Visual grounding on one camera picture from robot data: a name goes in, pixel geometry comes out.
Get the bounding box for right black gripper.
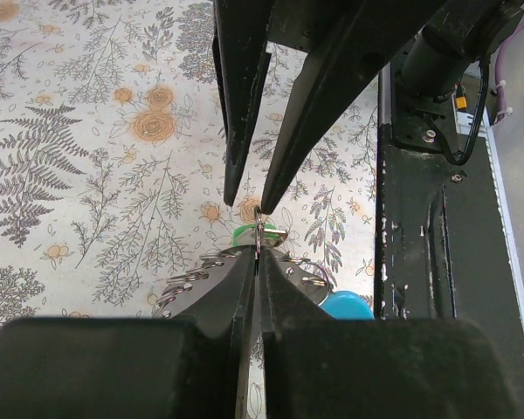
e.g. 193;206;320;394
212;0;444;214

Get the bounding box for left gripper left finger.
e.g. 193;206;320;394
0;248;255;418

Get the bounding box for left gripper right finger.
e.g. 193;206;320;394
259;251;522;418

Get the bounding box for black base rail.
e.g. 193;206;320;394
374;68;524;381

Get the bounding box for floral table mat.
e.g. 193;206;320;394
0;0;379;419

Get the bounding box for blue key tag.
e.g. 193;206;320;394
320;291;375;320

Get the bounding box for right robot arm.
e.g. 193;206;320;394
212;1;523;214

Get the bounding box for green tagged key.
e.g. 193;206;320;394
232;224;288;248

